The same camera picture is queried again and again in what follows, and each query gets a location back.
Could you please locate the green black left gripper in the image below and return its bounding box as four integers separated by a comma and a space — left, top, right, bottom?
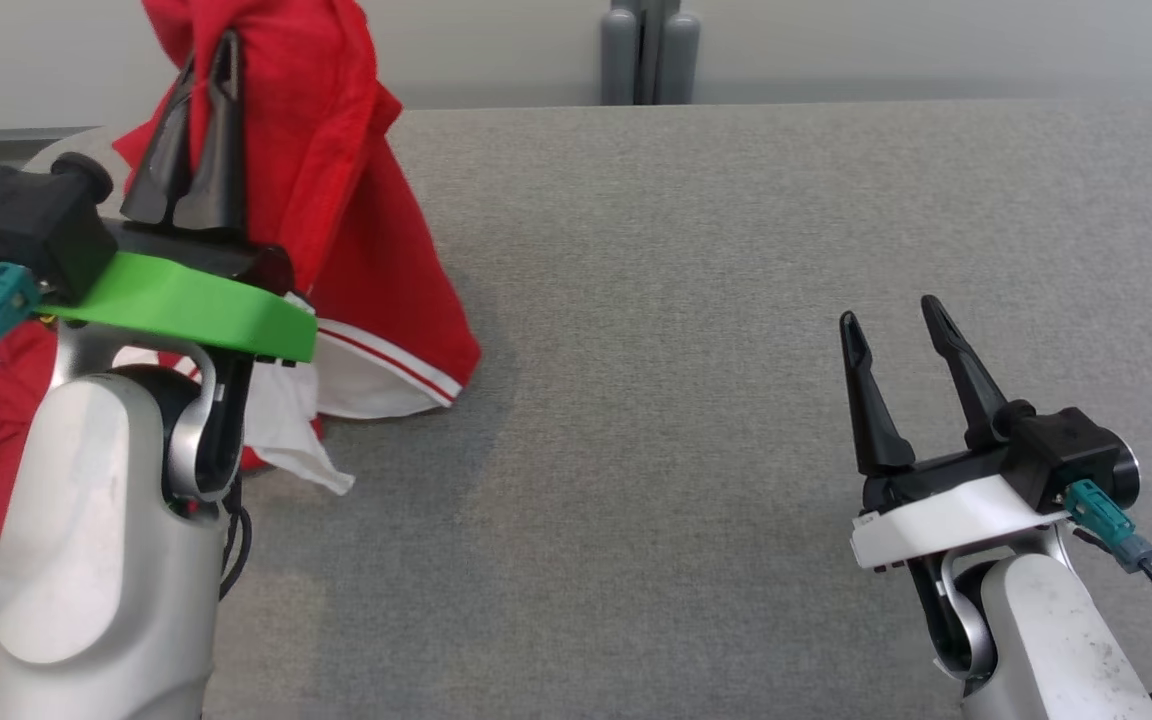
41, 30, 318, 364

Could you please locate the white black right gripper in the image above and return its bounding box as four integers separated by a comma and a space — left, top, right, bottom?
839, 295, 1072, 573

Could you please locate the red white basketball jersey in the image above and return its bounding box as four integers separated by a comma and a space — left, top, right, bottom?
0, 0, 482, 536

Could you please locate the right camera cable teal plug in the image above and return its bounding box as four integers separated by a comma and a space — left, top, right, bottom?
1064, 480, 1152, 701

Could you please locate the thin black cable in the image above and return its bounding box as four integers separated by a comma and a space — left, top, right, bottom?
219, 480, 254, 601

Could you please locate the grey double partition post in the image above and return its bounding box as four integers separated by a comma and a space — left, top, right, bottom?
600, 0, 703, 107

